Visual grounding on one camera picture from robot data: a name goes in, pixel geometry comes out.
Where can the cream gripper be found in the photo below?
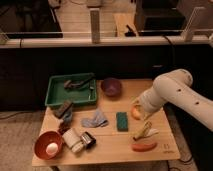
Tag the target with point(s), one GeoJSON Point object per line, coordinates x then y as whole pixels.
{"type": "Point", "coordinates": [144, 114]}

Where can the orange yellow apple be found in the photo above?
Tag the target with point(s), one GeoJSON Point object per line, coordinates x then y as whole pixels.
{"type": "Point", "coordinates": [135, 113]}

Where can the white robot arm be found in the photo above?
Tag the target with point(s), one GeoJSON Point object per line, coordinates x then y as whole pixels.
{"type": "Point", "coordinates": [175, 87]}

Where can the yellow banana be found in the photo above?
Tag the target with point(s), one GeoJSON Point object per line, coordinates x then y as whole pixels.
{"type": "Point", "coordinates": [146, 131]}

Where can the green sponge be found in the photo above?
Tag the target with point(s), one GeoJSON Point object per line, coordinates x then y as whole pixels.
{"type": "Point", "coordinates": [121, 121]}

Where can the orange carrot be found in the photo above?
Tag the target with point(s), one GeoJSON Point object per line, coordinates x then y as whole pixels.
{"type": "Point", "coordinates": [143, 147]}

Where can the purple bowl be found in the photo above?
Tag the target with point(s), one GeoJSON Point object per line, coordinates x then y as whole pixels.
{"type": "Point", "coordinates": [111, 87]}

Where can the blue crumpled cloth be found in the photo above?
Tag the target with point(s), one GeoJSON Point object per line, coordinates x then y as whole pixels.
{"type": "Point", "coordinates": [98, 120]}

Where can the black silver can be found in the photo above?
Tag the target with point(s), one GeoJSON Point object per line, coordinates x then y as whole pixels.
{"type": "Point", "coordinates": [88, 140]}

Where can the green plastic tray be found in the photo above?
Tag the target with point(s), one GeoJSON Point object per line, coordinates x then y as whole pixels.
{"type": "Point", "coordinates": [83, 96]}

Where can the white cup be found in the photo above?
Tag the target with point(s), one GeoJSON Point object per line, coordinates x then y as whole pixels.
{"type": "Point", "coordinates": [73, 140]}

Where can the blue small object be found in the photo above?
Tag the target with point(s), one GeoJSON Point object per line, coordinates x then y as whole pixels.
{"type": "Point", "coordinates": [67, 118]}

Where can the grey brush block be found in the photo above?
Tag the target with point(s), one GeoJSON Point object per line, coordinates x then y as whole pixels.
{"type": "Point", "coordinates": [63, 109]}

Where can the dark tool in tray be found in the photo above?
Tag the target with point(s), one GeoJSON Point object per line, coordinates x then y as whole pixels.
{"type": "Point", "coordinates": [69, 84]}

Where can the dark red small object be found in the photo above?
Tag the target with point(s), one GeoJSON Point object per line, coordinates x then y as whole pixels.
{"type": "Point", "coordinates": [63, 127]}

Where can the black box on shelf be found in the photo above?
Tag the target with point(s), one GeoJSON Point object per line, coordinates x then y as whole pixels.
{"type": "Point", "coordinates": [158, 15]}

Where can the white egg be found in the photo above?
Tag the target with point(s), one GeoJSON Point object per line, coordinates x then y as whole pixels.
{"type": "Point", "coordinates": [52, 149]}

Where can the red bowl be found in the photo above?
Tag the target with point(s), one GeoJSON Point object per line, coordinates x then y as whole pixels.
{"type": "Point", "coordinates": [43, 141]}

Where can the white angled bracket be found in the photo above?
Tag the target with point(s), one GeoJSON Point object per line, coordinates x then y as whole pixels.
{"type": "Point", "coordinates": [192, 23]}

